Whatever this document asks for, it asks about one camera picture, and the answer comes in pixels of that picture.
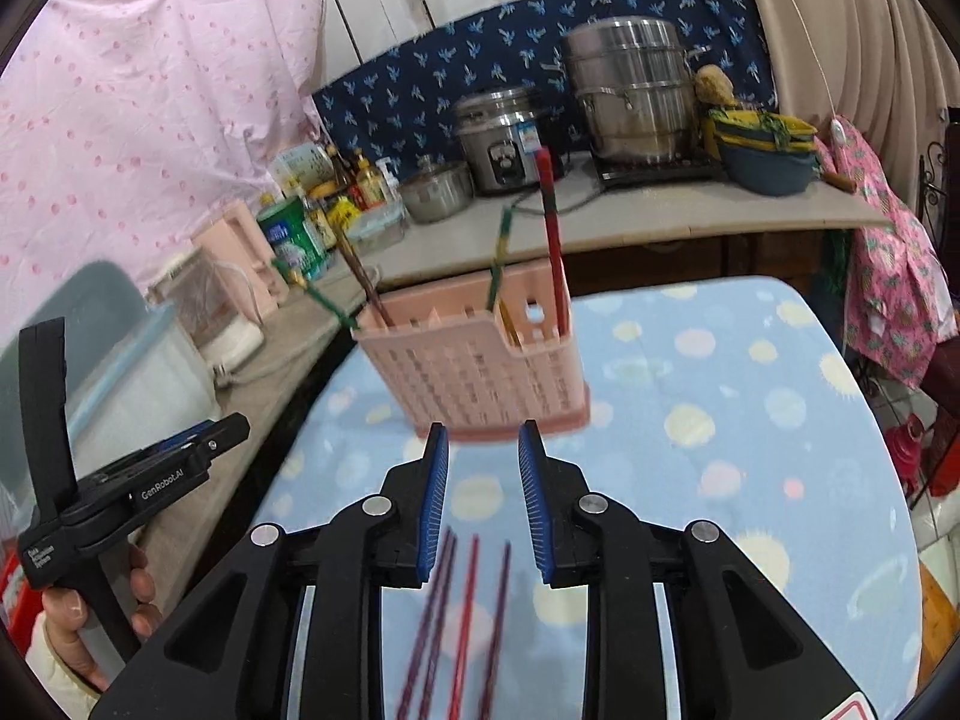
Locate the stainless steel steamer pot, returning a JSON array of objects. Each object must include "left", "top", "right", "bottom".
[{"left": 562, "top": 15, "right": 710, "bottom": 166}]

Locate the black induction cooktop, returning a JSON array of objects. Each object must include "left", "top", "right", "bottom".
[{"left": 592, "top": 154, "right": 725, "bottom": 188}]

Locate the blue plastic basin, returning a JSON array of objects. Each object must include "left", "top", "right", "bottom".
[{"left": 716, "top": 135, "right": 818, "bottom": 196}]

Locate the red chopstick dark band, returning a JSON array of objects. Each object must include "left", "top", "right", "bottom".
[
  {"left": 448, "top": 534, "right": 481, "bottom": 720},
  {"left": 534, "top": 148, "right": 569, "bottom": 335}
]

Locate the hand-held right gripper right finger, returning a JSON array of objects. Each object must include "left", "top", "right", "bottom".
[{"left": 517, "top": 420, "right": 871, "bottom": 720}]

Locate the maroon chopstick dark band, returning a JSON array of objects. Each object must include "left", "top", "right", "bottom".
[{"left": 478, "top": 541, "right": 513, "bottom": 720}]

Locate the purple wooden chopstick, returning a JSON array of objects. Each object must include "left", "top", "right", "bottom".
[
  {"left": 394, "top": 529, "right": 455, "bottom": 720},
  {"left": 416, "top": 532, "right": 460, "bottom": 720}
]

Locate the blue dotted tablecloth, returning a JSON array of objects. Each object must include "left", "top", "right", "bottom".
[{"left": 247, "top": 277, "right": 923, "bottom": 720}]

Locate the yellow bottle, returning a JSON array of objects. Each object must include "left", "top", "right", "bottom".
[{"left": 352, "top": 150, "right": 383, "bottom": 207}]

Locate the person's left hand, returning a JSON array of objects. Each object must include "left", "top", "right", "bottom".
[{"left": 41, "top": 544, "right": 163, "bottom": 692}]

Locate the white cord with switch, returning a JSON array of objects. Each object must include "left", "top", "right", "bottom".
[{"left": 757, "top": 0, "right": 848, "bottom": 147}]

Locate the pink perforated utensil basket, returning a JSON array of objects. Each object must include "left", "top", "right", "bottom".
[{"left": 351, "top": 270, "right": 593, "bottom": 443}]

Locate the pink dotted sheet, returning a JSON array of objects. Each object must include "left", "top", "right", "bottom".
[{"left": 0, "top": 0, "right": 331, "bottom": 331}]

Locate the pink floral apron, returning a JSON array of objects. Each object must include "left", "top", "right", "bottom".
[{"left": 817, "top": 116, "right": 946, "bottom": 391}]

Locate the white storage box teal lid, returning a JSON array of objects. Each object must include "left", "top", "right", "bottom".
[{"left": 0, "top": 259, "right": 222, "bottom": 563}]

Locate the clear food container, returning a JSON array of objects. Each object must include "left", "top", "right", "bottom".
[{"left": 352, "top": 208, "right": 410, "bottom": 252}]

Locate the small steel pot with lid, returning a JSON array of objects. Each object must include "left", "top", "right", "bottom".
[{"left": 397, "top": 157, "right": 475, "bottom": 224}]

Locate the yellow green bowl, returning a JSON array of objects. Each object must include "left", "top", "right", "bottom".
[{"left": 709, "top": 109, "right": 818, "bottom": 155}]

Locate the yellow packet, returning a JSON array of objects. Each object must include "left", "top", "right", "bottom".
[{"left": 322, "top": 195, "right": 361, "bottom": 248}]

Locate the brown lumpy root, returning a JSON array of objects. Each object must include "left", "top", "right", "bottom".
[{"left": 694, "top": 64, "right": 736, "bottom": 110}]

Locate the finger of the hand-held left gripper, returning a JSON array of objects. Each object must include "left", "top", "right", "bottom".
[
  {"left": 191, "top": 412, "right": 252, "bottom": 466},
  {"left": 146, "top": 424, "right": 218, "bottom": 460}
]

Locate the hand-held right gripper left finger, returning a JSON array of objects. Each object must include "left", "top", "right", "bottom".
[{"left": 90, "top": 422, "right": 451, "bottom": 720}]

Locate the silver rice cooker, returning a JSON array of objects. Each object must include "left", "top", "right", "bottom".
[{"left": 454, "top": 86, "right": 552, "bottom": 196}]

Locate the green tin can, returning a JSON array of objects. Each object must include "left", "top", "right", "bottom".
[{"left": 256, "top": 196, "right": 331, "bottom": 282}]

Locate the beige curtain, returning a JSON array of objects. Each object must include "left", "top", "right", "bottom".
[{"left": 727, "top": 0, "right": 960, "bottom": 226}]

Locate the green chopstick gold label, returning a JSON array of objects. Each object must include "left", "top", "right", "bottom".
[
  {"left": 270, "top": 255, "right": 359, "bottom": 332},
  {"left": 487, "top": 206, "right": 518, "bottom": 312}
]

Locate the navy floral cloth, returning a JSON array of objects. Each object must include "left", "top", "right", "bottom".
[{"left": 311, "top": 0, "right": 781, "bottom": 188}]

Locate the pink appliance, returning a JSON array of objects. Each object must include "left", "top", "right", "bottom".
[{"left": 191, "top": 202, "right": 290, "bottom": 320}]

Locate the white carton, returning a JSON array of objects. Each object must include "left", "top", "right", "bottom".
[{"left": 270, "top": 144, "right": 335, "bottom": 200}]

